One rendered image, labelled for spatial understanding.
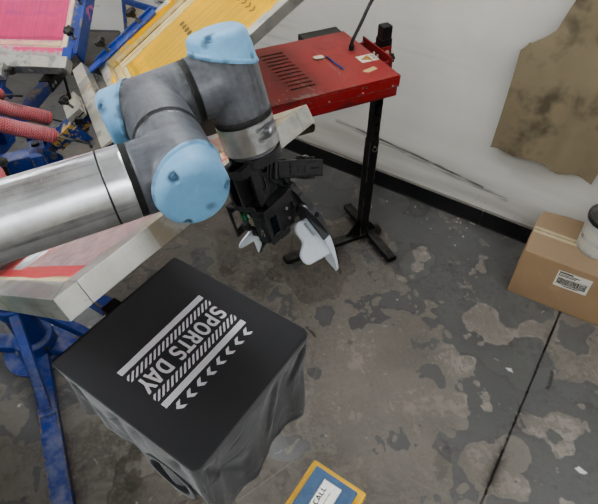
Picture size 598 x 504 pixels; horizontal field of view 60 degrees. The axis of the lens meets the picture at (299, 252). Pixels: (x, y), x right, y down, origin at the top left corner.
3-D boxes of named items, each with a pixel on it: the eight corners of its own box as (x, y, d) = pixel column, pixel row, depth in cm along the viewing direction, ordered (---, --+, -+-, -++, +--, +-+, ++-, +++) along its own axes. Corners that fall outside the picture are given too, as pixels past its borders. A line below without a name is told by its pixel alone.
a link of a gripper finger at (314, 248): (318, 290, 73) (275, 241, 72) (340, 265, 77) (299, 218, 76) (330, 284, 71) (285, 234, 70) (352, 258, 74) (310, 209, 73)
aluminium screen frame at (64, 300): (315, 121, 101) (306, 103, 100) (70, 322, 67) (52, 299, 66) (127, 175, 157) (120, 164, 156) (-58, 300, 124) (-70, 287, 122)
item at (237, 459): (308, 409, 168) (311, 330, 137) (217, 536, 142) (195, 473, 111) (301, 404, 169) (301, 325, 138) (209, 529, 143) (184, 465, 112)
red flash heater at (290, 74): (349, 52, 241) (350, 26, 232) (404, 97, 212) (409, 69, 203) (225, 79, 222) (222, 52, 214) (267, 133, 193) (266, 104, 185)
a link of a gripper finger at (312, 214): (311, 248, 75) (271, 203, 74) (318, 241, 76) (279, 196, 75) (329, 237, 71) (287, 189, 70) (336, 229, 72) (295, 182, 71)
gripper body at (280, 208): (236, 240, 74) (208, 166, 67) (272, 207, 79) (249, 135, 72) (277, 249, 70) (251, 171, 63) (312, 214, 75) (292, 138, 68)
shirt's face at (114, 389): (307, 332, 137) (307, 331, 137) (195, 470, 112) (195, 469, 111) (174, 258, 156) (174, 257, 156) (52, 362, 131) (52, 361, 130)
